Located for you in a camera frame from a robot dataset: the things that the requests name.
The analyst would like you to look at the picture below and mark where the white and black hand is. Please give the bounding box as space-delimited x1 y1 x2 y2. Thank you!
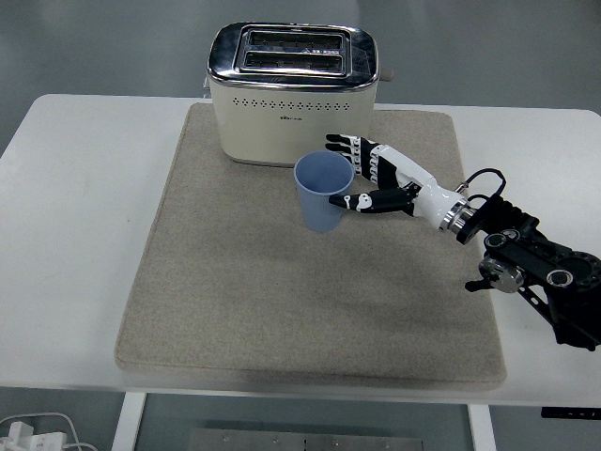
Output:
324 133 467 232

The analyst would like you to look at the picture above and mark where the light blue plastic cup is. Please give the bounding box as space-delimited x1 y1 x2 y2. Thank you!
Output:
293 150 357 234

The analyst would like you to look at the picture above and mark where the cream and chrome toaster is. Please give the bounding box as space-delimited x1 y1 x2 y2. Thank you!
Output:
202 22 395 170

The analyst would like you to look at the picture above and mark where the beige felt mat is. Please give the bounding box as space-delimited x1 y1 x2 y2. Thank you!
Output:
114 101 508 392

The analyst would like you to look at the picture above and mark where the white table leg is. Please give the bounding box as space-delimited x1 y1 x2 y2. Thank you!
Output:
467 402 497 451
111 392 147 451

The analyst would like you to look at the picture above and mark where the black box under table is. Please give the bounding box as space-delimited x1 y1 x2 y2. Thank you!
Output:
539 405 601 419

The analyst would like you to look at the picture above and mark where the grey metal plate with screws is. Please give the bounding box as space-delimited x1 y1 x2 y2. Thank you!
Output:
187 427 426 451

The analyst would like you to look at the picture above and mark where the white power adapter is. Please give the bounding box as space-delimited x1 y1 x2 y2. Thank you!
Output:
0 421 67 451

